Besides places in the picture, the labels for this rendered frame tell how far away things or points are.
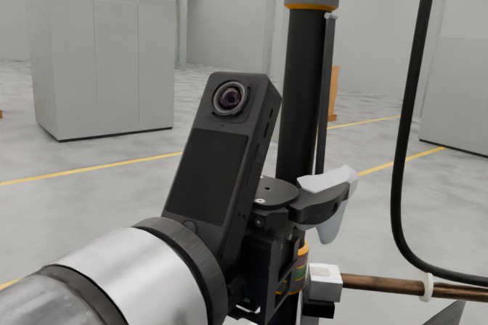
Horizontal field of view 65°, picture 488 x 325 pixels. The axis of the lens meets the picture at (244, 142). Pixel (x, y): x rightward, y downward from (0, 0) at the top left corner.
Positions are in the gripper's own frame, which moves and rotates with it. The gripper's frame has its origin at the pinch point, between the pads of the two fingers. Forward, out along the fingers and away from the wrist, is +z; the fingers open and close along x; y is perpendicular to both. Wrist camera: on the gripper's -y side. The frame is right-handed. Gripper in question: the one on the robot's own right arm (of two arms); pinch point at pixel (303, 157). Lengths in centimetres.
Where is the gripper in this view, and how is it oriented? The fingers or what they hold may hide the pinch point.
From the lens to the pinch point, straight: 36.1
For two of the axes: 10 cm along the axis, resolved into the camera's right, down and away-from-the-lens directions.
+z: 4.9, -2.1, 8.4
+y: -0.6, 9.6, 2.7
